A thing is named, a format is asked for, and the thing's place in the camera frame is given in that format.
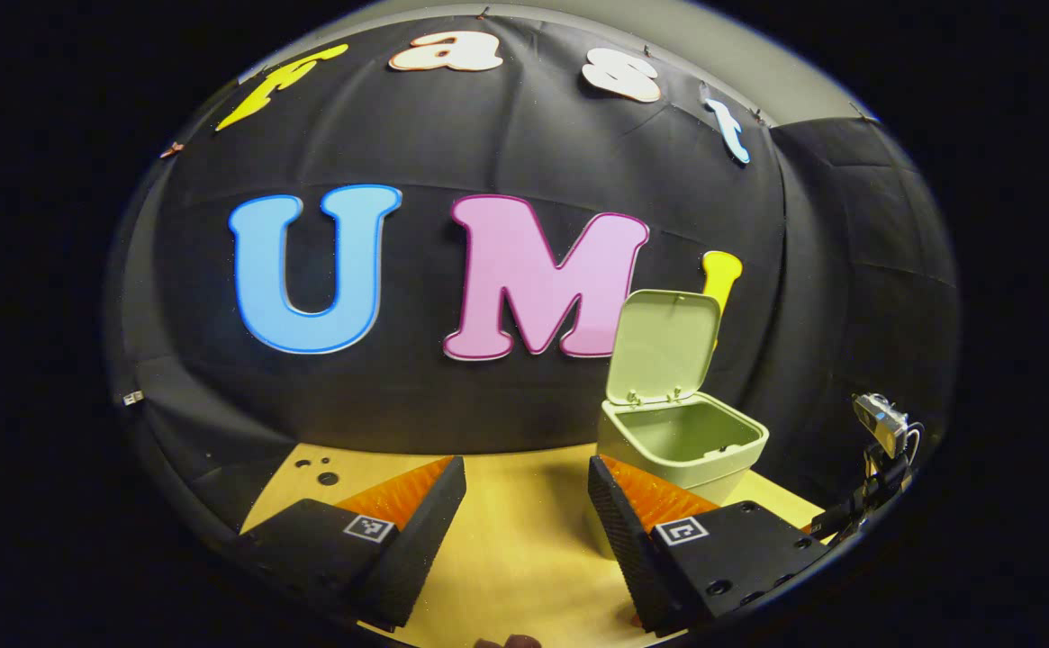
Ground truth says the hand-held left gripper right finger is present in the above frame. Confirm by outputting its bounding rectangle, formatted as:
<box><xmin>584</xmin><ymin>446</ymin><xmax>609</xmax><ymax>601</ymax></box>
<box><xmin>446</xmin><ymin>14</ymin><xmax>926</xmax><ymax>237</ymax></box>
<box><xmin>587</xmin><ymin>453</ymin><xmax>831</xmax><ymax>635</ymax></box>

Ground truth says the wooden desktop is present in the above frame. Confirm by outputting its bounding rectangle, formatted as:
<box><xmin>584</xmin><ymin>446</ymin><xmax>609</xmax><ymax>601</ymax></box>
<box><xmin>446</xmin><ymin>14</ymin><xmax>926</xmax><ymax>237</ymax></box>
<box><xmin>240</xmin><ymin>441</ymin><xmax>827</xmax><ymax>647</ymax></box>

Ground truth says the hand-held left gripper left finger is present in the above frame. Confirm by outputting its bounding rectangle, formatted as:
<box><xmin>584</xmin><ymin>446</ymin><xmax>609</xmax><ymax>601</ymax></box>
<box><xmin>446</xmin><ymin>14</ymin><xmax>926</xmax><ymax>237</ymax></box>
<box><xmin>236</xmin><ymin>454</ymin><xmax>468</xmax><ymax>631</ymax></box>

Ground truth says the pale green desktop garbage bin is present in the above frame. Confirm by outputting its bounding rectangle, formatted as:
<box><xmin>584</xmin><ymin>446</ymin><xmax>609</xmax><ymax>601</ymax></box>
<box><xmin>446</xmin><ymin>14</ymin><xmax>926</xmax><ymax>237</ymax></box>
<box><xmin>587</xmin><ymin>289</ymin><xmax>770</xmax><ymax>561</ymax></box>

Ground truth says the black backdrop cloth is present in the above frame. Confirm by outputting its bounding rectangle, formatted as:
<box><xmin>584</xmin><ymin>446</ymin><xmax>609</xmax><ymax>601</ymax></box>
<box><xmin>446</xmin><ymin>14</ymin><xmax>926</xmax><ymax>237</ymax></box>
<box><xmin>103</xmin><ymin>13</ymin><xmax>959</xmax><ymax>550</ymax></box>

